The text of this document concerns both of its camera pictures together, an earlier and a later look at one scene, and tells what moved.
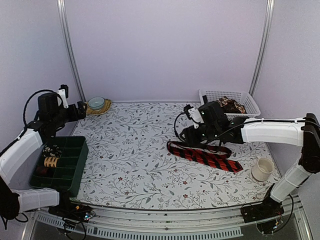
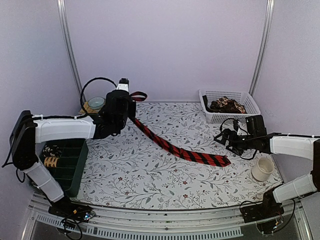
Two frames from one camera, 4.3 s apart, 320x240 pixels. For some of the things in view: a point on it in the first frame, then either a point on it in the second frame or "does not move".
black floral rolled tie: x=52 y=150 does not move
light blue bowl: x=96 y=103 does not move
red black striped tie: x=209 y=155 -> x=200 y=158
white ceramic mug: x=261 y=172 does not move
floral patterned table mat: x=130 y=163 does not move
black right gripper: x=191 y=137 -> x=225 y=138
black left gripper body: x=60 y=119 -> x=122 y=121
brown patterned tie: x=231 y=106 does not move
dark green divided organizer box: x=60 y=164 does not move
